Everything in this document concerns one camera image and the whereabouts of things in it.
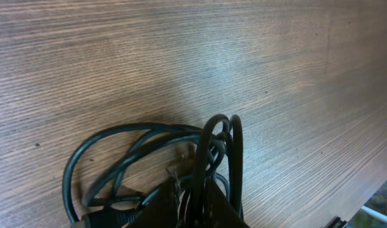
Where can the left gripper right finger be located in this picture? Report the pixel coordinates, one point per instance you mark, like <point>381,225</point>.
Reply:
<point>218,212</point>

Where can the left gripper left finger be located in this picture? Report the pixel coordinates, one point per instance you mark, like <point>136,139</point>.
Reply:
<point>161,212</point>

